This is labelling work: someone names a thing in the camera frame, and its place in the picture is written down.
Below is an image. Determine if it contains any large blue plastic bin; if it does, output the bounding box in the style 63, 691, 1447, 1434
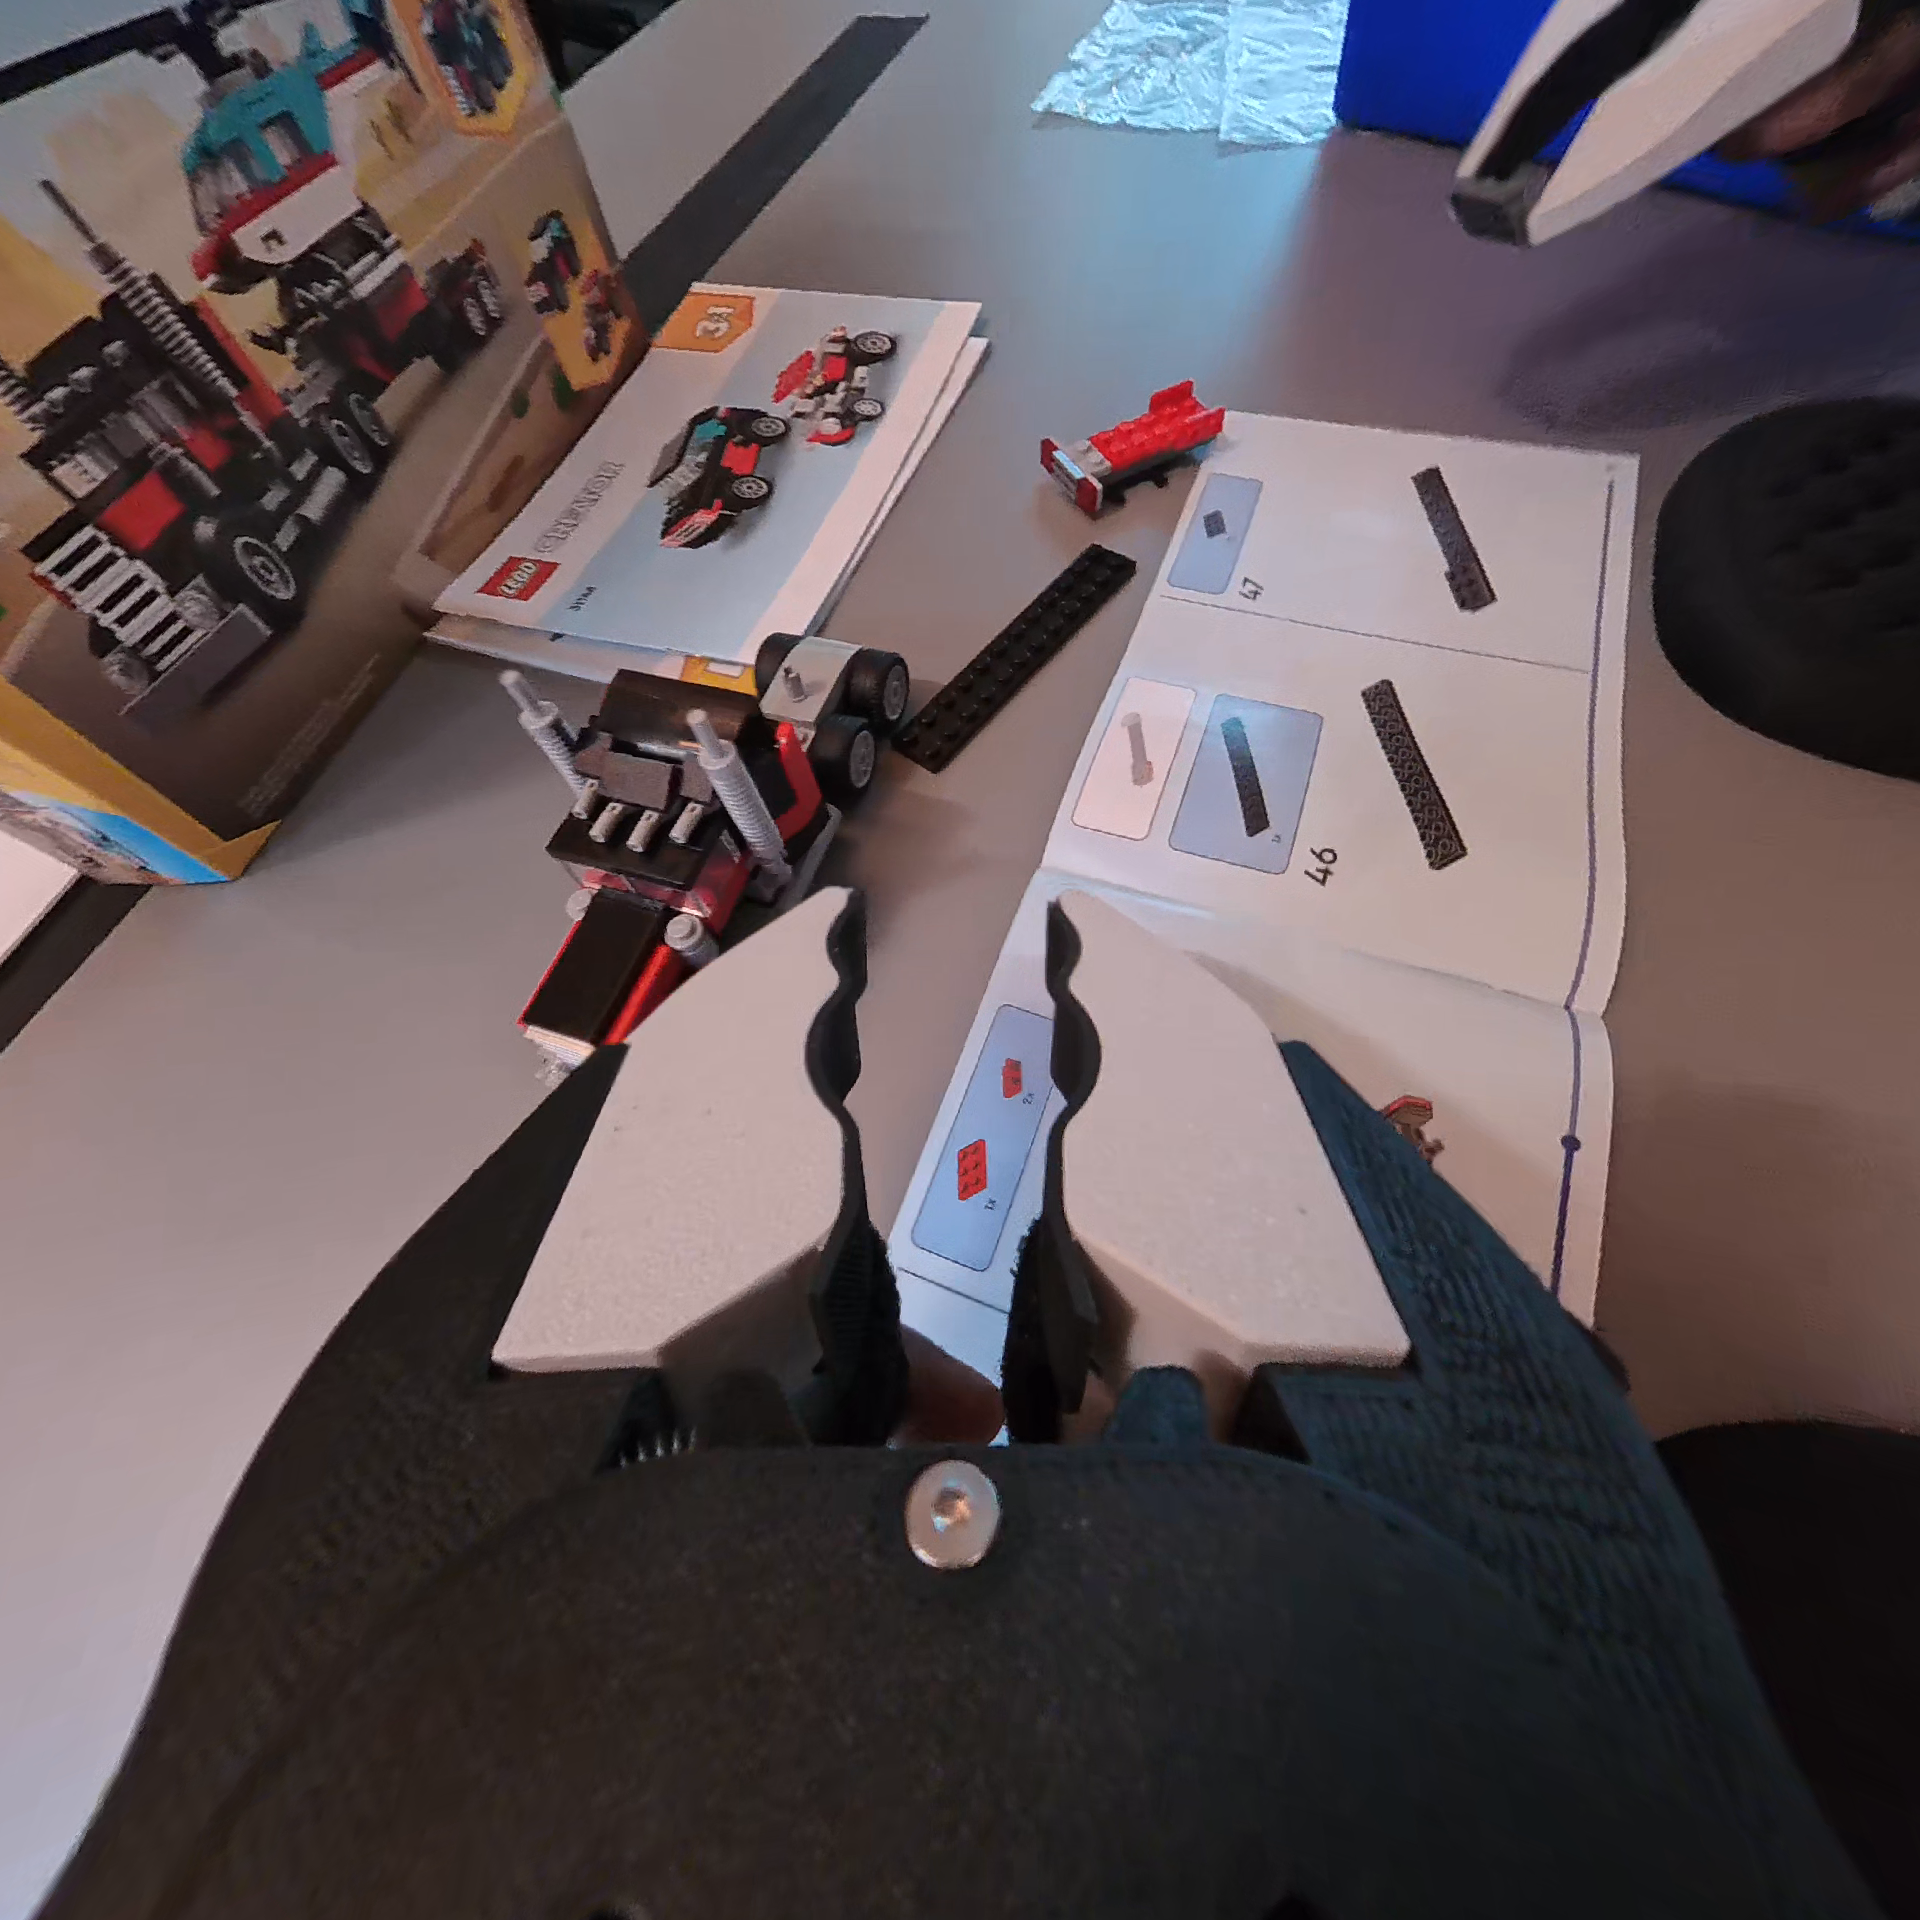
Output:
1333, 0, 1920, 242

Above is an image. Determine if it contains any black red lego truck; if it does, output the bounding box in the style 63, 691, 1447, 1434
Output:
516, 632, 914, 1075

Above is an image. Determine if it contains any lego set box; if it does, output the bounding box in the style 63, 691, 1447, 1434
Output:
0, 0, 648, 887

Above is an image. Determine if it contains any person's right hand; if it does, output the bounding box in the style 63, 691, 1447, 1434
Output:
1709, 31, 1920, 231

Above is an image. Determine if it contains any clear plastic bag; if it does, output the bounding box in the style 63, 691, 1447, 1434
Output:
1031, 0, 1353, 147

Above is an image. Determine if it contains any open lego instruction booklet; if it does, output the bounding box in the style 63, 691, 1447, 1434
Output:
885, 411, 1640, 1390

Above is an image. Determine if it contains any small dark lego plate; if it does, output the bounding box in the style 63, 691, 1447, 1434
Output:
1449, 162, 1550, 247

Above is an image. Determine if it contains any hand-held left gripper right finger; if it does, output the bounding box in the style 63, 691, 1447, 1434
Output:
1001, 890, 1415, 1450

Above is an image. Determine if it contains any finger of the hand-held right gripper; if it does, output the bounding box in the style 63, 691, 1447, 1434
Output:
1450, 0, 1705, 191
1516, 0, 1869, 251

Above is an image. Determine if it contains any car cover instruction booklet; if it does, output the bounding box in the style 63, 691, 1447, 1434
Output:
433, 286, 984, 665

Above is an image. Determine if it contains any grey red lego assembly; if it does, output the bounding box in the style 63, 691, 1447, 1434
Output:
1040, 379, 1230, 519

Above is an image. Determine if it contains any long black lego plate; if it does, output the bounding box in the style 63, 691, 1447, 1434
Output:
895, 545, 1137, 775

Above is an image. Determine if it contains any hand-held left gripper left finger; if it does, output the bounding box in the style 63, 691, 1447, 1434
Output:
488, 886, 910, 1450

